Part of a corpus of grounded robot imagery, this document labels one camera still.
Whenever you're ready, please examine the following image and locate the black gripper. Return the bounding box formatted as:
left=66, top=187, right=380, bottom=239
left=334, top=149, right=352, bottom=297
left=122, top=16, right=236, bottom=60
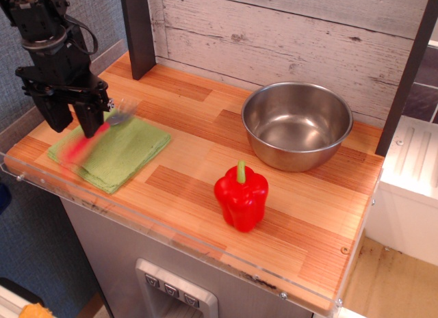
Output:
left=16, top=40, right=114, bottom=139

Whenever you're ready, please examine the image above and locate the red handled metal fork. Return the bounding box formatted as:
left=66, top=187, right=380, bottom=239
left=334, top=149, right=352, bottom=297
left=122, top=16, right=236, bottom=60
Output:
left=60, top=98, right=138, bottom=167

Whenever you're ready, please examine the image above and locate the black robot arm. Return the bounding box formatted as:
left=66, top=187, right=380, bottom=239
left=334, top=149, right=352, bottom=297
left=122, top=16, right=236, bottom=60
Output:
left=1, top=0, right=114, bottom=138

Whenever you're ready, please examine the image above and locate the green folded cloth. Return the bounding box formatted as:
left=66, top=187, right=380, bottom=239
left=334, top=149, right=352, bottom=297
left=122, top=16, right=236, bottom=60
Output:
left=48, top=117, right=171, bottom=194

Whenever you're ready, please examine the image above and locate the clear acrylic edge guard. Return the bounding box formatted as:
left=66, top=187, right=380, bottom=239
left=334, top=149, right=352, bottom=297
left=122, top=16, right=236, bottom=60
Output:
left=2, top=155, right=345, bottom=317

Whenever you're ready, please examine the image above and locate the grey toy kitchen cabinet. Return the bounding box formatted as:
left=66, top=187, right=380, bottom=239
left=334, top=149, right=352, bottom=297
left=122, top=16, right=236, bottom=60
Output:
left=62, top=200, right=313, bottom=317

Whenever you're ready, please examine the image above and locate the red toy bell pepper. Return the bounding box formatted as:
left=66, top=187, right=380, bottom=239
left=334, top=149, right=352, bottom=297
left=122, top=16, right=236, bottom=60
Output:
left=214, top=160, right=269, bottom=233

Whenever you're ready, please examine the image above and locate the orange object bottom left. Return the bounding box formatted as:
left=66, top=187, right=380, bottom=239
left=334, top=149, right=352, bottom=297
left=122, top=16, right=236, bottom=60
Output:
left=18, top=303, right=54, bottom=318

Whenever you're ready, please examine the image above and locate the silver dispenser panel with buttons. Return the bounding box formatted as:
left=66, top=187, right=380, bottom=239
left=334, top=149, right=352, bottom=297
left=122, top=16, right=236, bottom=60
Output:
left=136, top=258, right=219, bottom=317

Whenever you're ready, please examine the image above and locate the stainless steel bowl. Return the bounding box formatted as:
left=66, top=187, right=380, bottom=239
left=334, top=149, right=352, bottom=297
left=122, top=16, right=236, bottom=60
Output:
left=241, top=81, right=353, bottom=172

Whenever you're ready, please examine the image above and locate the white toy sink unit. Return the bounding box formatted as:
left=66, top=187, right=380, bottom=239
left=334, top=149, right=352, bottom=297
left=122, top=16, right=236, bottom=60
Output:
left=364, top=40, right=438, bottom=267

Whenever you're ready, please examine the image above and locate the black cable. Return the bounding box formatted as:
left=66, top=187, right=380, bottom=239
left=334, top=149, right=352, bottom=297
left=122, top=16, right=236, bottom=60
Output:
left=64, top=14, right=99, bottom=56

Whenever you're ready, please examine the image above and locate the dark left frame post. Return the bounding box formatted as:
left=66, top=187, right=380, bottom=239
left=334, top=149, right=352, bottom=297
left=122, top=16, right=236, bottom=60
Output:
left=121, top=0, right=156, bottom=80

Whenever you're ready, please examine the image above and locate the dark frame post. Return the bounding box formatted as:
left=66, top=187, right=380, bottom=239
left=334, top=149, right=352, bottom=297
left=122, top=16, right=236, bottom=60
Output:
left=121, top=0, right=156, bottom=80
left=375, top=0, right=437, bottom=157

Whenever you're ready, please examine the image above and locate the dark right frame post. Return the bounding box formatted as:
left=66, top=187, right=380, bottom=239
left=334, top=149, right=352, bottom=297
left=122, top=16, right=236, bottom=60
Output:
left=375, top=0, right=437, bottom=157

